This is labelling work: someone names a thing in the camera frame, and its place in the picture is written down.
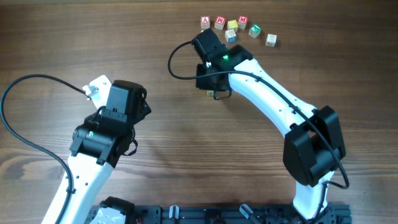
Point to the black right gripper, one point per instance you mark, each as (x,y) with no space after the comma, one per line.
(203,84)

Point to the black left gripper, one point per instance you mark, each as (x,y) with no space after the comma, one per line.
(143,111)

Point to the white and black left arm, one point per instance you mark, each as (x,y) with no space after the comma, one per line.
(96,147)

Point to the blue side block centre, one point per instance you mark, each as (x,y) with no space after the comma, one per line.
(230,36)

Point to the red A letter block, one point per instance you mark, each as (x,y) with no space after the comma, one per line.
(205,22)

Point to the red M block left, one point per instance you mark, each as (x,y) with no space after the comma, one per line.
(219,22)

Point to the red m block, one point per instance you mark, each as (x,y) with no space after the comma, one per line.
(242,22)
(219,22)

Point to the yellow top block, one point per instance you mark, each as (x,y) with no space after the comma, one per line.
(232,25)

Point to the red M block right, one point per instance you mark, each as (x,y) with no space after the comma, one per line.
(242,22)

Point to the green top block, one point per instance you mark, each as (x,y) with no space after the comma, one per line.
(254,31)

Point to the plain wooden block far right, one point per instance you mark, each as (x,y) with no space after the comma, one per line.
(271,40)

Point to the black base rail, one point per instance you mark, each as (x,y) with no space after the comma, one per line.
(285,213)

